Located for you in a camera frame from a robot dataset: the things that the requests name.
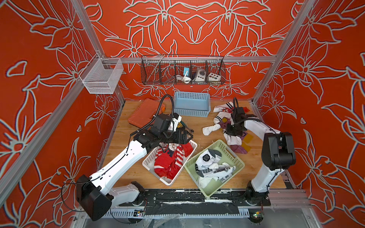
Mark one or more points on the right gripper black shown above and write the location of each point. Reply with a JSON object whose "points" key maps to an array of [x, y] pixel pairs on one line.
{"points": [[228, 131]]}

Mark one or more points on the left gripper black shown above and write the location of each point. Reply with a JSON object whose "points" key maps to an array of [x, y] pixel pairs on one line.
{"points": [[184, 140]]}

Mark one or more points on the red christmas sock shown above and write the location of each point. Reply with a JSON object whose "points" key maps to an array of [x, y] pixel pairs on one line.
{"points": [[187, 149]]}

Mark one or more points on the red white striped sock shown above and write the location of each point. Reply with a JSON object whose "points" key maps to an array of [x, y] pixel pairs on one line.
{"points": [[178, 156]]}

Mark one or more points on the purple sock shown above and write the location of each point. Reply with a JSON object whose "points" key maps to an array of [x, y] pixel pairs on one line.
{"points": [[244, 148]]}

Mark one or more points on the plain white sock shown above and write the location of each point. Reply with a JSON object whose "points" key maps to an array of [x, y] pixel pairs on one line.
{"points": [[209, 129]]}

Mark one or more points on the blue perforated plastic basket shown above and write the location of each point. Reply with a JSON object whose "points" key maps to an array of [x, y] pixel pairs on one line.
{"points": [[192, 104]]}

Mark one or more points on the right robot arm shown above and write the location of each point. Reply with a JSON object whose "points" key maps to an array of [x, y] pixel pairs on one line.
{"points": [[277, 154]]}

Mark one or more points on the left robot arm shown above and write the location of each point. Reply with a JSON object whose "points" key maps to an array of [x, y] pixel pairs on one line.
{"points": [[94, 192]]}

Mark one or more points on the green perforated plastic basket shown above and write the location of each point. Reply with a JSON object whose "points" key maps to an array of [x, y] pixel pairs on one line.
{"points": [[228, 156]]}

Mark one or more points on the white perforated plastic basket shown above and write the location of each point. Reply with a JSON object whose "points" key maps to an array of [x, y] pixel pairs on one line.
{"points": [[149, 161]]}

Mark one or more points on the white striped sock at back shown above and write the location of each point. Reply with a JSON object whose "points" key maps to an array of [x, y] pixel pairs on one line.
{"points": [[227, 107]]}

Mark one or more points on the orange plastic tool case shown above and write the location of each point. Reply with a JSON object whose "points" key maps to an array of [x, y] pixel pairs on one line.
{"points": [[144, 113]]}

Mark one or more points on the white round socket adapter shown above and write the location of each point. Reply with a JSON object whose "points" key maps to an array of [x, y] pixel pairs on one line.
{"points": [[200, 75]]}

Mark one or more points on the blue white charger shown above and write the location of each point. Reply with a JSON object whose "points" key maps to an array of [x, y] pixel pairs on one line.
{"points": [[186, 72]]}

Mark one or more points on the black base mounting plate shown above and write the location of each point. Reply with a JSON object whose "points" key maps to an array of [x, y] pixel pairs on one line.
{"points": [[192, 203]]}

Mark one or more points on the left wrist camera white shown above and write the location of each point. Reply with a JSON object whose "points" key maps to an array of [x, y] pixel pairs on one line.
{"points": [[176, 119]]}

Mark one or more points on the black wire wall basket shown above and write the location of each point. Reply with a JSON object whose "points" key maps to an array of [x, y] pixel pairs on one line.
{"points": [[167, 69]]}

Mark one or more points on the white wire mesh basket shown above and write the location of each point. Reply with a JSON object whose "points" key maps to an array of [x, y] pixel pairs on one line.
{"points": [[101, 76]]}

